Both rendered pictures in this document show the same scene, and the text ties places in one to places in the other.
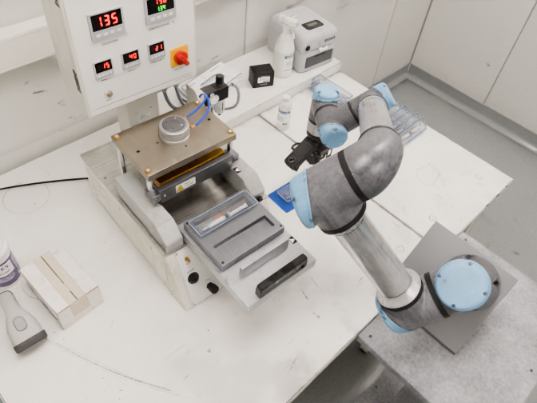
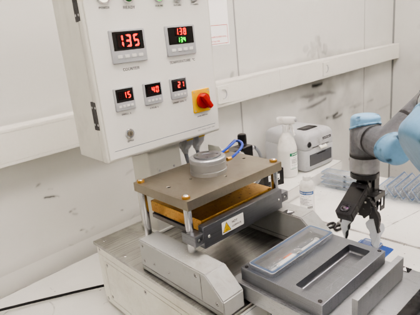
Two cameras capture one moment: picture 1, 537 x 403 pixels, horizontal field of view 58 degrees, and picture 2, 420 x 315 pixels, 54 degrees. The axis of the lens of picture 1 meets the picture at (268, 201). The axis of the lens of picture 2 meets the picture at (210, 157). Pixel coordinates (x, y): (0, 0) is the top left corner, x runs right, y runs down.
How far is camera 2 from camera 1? 61 cm
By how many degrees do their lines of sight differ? 32
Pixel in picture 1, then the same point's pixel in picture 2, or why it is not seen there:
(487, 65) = not seen: outside the picture
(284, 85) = (295, 181)
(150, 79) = (174, 123)
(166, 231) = (219, 281)
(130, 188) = (160, 244)
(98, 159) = (115, 242)
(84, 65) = (104, 90)
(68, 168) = (77, 282)
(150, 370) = not seen: outside the picture
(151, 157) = (186, 189)
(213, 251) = (299, 290)
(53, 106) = (64, 215)
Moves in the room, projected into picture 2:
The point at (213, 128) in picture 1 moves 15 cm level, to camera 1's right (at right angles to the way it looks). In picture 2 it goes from (252, 162) to (320, 157)
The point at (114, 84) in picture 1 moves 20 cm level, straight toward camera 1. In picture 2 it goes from (136, 122) to (155, 140)
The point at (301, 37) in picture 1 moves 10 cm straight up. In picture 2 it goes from (300, 136) to (300, 112)
